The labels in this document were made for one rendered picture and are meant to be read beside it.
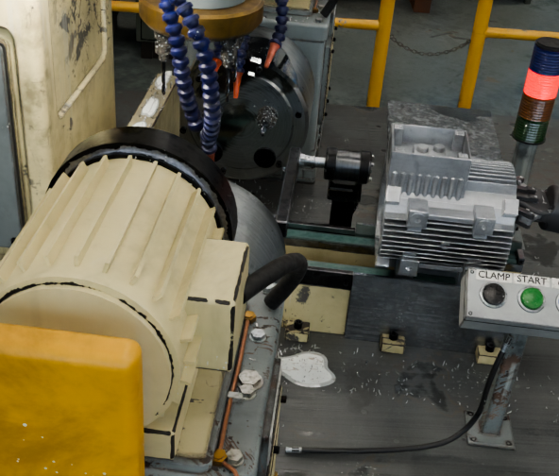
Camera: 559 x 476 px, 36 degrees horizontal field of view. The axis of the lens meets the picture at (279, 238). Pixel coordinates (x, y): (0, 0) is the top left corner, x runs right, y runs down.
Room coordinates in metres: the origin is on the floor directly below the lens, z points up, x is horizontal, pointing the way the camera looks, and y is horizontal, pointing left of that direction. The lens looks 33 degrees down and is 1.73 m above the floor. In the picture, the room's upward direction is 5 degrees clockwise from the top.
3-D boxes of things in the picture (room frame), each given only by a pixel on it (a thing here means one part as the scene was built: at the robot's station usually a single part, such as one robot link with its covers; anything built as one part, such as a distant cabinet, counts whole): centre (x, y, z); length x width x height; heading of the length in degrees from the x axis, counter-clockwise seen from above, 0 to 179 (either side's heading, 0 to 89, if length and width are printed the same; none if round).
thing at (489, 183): (1.19, -0.26, 1.02); 0.20 x 0.19 x 0.19; 87
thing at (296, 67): (1.55, 0.08, 1.04); 0.41 x 0.25 x 0.25; 177
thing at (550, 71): (1.48, -0.45, 1.19); 0.06 x 0.06 x 0.04
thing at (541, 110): (1.48, -0.45, 1.10); 0.06 x 0.06 x 0.04
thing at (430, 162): (1.19, -0.22, 1.11); 0.12 x 0.11 x 0.07; 87
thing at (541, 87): (1.48, -0.45, 1.14); 0.06 x 0.06 x 0.04
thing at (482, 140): (1.72, -0.34, 0.86); 0.27 x 0.24 x 0.12; 177
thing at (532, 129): (1.48, -0.45, 1.05); 0.06 x 0.06 x 0.04
